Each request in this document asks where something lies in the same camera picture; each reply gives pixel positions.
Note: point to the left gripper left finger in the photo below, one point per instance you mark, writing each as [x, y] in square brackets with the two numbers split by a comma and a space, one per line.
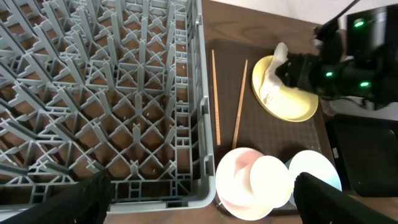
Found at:
[86, 202]

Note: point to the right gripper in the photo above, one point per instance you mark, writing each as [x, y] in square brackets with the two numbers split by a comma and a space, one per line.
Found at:
[304, 71]

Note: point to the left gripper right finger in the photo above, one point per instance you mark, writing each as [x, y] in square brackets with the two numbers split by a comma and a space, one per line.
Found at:
[319, 202]

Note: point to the white napkin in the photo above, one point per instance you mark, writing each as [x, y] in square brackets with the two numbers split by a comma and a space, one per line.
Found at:
[271, 83]

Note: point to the light blue bowl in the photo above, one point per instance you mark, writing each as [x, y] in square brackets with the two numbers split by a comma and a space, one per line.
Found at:
[313, 174]

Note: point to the white cup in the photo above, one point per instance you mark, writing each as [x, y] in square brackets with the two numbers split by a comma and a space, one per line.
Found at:
[271, 182]

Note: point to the wooden chopstick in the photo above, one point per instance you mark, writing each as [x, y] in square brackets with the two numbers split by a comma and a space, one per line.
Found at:
[240, 105]
[216, 107]

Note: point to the pink white bowl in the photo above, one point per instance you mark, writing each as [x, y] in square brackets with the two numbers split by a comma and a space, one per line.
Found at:
[233, 185]

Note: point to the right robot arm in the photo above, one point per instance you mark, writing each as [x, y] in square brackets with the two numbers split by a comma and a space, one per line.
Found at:
[362, 65]

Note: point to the black waste tray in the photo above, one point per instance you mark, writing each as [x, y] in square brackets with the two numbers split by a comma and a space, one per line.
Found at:
[365, 154]

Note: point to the yellow round plate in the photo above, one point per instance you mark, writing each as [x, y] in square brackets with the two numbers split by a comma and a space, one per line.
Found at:
[288, 104]

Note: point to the dark brown serving tray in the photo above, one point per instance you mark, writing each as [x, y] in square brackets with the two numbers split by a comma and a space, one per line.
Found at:
[258, 129]

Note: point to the grey plastic dish rack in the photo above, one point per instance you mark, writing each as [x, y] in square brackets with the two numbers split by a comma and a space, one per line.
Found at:
[114, 86]

